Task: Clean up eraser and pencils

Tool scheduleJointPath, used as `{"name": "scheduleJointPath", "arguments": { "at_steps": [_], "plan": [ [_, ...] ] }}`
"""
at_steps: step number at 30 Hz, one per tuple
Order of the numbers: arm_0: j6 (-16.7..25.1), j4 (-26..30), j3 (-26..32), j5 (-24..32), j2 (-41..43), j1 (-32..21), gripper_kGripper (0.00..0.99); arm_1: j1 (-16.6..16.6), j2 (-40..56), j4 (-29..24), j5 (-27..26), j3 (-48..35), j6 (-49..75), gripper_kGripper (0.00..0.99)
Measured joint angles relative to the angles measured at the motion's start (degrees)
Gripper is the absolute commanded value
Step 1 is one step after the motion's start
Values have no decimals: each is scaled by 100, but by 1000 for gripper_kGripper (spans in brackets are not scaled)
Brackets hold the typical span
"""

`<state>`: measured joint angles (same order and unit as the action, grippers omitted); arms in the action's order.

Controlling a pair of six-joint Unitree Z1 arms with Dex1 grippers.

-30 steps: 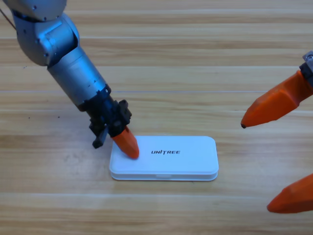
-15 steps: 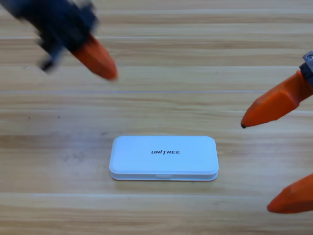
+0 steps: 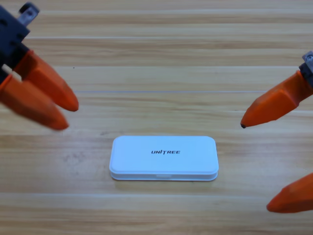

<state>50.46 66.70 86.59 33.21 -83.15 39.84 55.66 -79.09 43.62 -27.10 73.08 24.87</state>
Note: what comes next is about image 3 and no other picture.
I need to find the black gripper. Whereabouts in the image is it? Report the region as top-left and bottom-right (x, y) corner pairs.
(240, 50), (313, 129)
(0, 1), (80, 131)

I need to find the white Unitree pencil case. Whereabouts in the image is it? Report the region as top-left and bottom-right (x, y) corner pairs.
(109, 136), (219, 182)

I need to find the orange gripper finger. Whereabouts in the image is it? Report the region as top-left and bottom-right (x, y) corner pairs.
(266, 172), (313, 214)

